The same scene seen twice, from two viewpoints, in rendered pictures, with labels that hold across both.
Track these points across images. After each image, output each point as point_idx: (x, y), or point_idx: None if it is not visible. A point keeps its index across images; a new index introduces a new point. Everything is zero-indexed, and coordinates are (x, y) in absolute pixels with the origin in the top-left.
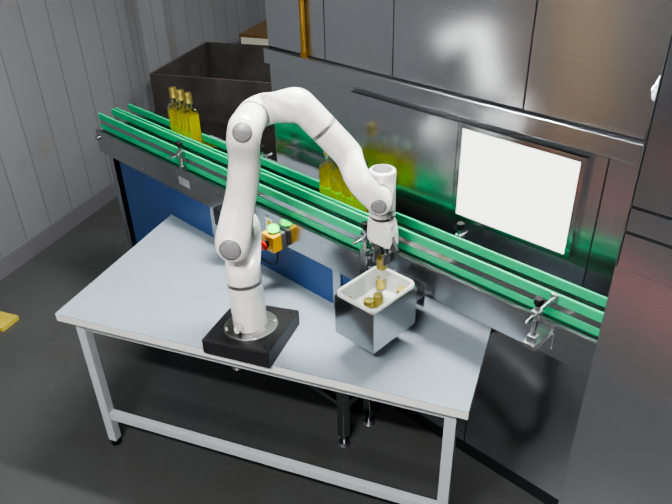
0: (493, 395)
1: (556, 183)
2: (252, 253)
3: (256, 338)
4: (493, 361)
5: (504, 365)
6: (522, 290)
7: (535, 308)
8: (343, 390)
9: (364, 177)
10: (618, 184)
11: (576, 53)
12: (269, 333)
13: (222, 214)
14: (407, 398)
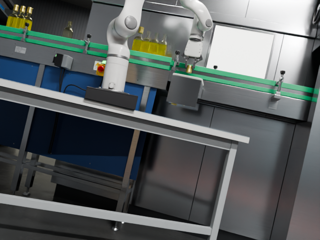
0: (214, 177)
1: (262, 45)
2: (125, 44)
3: (124, 92)
4: (216, 154)
5: (223, 154)
6: (259, 84)
7: (281, 75)
8: (172, 135)
9: (204, 6)
10: (287, 45)
11: None
12: (129, 94)
13: (127, 4)
14: (218, 130)
